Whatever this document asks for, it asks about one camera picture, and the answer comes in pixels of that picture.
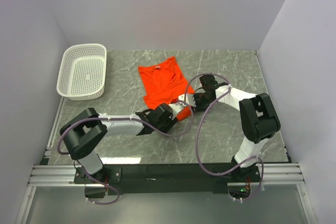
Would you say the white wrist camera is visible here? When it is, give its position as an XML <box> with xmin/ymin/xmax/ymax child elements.
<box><xmin>178</xmin><ymin>93</ymin><xmax>196</xmax><ymax>110</ymax></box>
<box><xmin>169</xmin><ymin>102</ymin><xmax>190</xmax><ymax>121</ymax></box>

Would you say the aluminium frame rail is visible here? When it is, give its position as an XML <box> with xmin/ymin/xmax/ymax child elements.
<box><xmin>28</xmin><ymin>97</ymin><xmax>315</xmax><ymax>223</ymax></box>

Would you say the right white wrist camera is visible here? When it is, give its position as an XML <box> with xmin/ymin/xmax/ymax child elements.
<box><xmin>178</xmin><ymin>93</ymin><xmax>196</xmax><ymax>110</ymax></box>

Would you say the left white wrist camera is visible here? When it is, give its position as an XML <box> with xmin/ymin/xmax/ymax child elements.
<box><xmin>169</xmin><ymin>102</ymin><xmax>190</xmax><ymax>121</ymax></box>

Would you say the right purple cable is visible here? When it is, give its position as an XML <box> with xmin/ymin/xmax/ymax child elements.
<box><xmin>183</xmin><ymin>73</ymin><xmax>265</xmax><ymax>202</ymax></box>

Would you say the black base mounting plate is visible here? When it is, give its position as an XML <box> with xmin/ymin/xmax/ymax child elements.
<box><xmin>73</xmin><ymin>163</ymin><xmax>260</xmax><ymax>199</ymax></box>

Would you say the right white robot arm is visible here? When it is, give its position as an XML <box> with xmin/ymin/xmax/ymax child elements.
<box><xmin>193</xmin><ymin>73</ymin><xmax>281</xmax><ymax>182</ymax></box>

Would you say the white perforated plastic basket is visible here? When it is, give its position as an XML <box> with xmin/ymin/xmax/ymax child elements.
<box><xmin>56</xmin><ymin>44</ymin><xmax>107</xmax><ymax>101</ymax></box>

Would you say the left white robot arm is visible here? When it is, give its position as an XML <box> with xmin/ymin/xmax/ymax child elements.
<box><xmin>58</xmin><ymin>103</ymin><xmax>183</xmax><ymax>183</ymax></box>

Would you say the orange t shirt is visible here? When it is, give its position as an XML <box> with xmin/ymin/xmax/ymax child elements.
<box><xmin>138</xmin><ymin>56</ymin><xmax>195</xmax><ymax>109</ymax></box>

